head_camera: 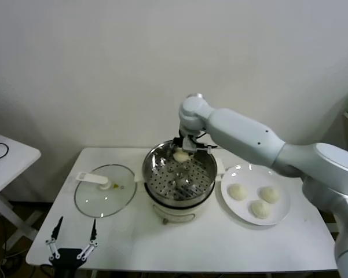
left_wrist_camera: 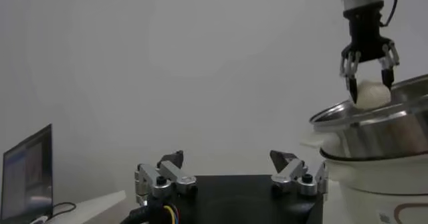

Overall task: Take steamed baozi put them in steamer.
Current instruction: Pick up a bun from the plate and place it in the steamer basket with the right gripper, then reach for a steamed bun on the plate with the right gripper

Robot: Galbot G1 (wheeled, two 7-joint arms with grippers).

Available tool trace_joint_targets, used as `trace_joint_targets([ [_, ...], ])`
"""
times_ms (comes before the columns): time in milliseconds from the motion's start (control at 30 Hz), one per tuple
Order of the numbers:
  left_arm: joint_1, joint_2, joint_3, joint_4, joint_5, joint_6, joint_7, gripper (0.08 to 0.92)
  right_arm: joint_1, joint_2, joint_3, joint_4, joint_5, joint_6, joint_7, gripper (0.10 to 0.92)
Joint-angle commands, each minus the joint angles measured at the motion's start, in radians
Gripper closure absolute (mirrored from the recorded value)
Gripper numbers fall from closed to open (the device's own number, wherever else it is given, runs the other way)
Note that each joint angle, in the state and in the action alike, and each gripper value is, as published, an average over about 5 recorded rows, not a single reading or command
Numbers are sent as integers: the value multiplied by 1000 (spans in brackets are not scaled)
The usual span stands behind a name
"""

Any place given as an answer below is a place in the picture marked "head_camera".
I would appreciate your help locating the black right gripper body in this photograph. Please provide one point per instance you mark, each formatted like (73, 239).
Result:
(178, 142)

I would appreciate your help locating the white steamed baozi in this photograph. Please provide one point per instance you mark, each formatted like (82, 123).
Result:
(181, 157)
(260, 209)
(270, 194)
(236, 192)

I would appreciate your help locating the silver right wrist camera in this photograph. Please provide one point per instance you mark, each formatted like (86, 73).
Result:
(189, 144)

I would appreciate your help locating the white side table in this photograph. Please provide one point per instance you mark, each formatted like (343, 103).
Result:
(14, 162)

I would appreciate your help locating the white round plate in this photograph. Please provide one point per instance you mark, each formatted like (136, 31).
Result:
(234, 208)

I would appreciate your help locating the steel steamer pot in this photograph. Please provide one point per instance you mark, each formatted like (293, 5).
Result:
(176, 214)

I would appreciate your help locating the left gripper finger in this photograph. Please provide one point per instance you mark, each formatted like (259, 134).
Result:
(57, 230)
(93, 234)

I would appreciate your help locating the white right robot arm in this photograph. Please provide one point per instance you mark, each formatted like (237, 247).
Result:
(243, 130)

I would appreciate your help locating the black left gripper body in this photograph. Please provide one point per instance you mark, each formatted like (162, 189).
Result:
(66, 260)

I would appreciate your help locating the stainless steel steamer basket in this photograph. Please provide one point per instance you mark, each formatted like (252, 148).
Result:
(159, 162)

